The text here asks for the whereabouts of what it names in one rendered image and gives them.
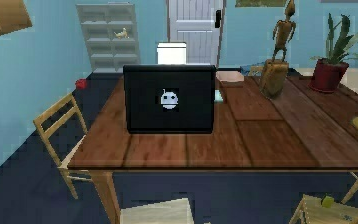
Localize pale teal flat object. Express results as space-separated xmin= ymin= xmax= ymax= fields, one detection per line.
xmin=214 ymin=89 xmax=225 ymax=104

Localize white box bin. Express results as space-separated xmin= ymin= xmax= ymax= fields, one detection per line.
xmin=156 ymin=41 xmax=188 ymax=66

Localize black laptop with face logo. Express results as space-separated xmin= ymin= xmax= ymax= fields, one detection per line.
xmin=122 ymin=64 xmax=217 ymax=135

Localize brown wooden table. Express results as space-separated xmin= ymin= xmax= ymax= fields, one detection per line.
xmin=67 ymin=74 xmax=358 ymax=224

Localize green apple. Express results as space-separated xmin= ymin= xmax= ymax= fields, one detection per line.
xmin=321 ymin=195 xmax=335 ymax=209

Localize light wooden chair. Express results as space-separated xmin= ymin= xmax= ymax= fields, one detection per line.
xmin=33 ymin=92 xmax=93 ymax=200
xmin=288 ymin=194 xmax=358 ymax=224

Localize wooden humanoid statue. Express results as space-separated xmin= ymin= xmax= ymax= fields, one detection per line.
xmin=259 ymin=0 xmax=297 ymax=100

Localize small yellow figurine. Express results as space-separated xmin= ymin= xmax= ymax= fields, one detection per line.
xmin=114 ymin=27 xmax=130 ymax=40

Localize green framed wall picture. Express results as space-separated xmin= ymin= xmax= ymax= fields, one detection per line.
xmin=234 ymin=0 xmax=288 ymax=8

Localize white panelled room door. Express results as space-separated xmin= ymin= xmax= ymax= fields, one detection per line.
xmin=166 ymin=0 xmax=226 ymax=66

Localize green plant in red pot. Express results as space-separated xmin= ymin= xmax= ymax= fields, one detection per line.
xmin=308 ymin=12 xmax=358 ymax=94

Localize grey shelf unit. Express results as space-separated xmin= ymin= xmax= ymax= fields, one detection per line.
xmin=75 ymin=2 xmax=142 ymax=74

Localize tan open cardboard box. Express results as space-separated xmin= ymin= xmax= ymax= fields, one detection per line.
xmin=215 ymin=70 xmax=246 ymax=89

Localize tan framed wall picture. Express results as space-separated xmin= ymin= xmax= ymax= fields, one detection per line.
xmin=0 ymin=0 xmax=34 ymax=37

